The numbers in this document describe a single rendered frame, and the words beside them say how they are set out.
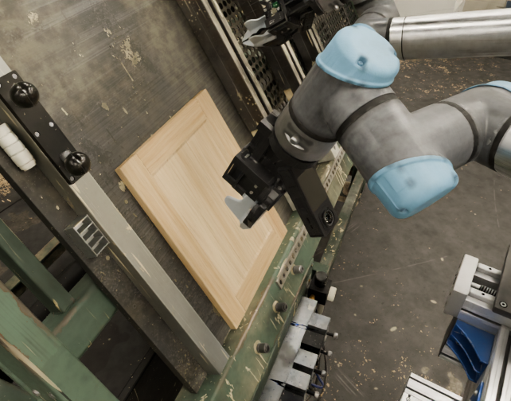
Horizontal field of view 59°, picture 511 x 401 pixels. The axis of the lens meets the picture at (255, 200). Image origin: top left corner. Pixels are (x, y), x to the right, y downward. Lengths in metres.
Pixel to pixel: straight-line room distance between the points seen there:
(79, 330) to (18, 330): 0.18
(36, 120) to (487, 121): 0.66
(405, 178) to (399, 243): 2.26
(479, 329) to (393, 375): 0.98
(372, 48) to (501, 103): 0.15
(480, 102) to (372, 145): 0.14
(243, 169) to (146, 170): 0.42
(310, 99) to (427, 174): 0.14
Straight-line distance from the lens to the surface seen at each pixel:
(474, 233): 2.91
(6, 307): 0.77
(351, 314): 2.31
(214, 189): 1.14
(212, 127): 1.18
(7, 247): 0.89
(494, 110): 0.54
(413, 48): 0.89
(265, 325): 1.20
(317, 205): 0.60
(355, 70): 0.46
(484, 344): 1.24
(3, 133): 0.83
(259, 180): 0.59
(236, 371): 1.11
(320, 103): 0.49
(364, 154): 0.46
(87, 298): 0.94
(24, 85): 0.72
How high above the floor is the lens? 1.85
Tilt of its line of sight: 41 degrees down
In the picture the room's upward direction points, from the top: straight up
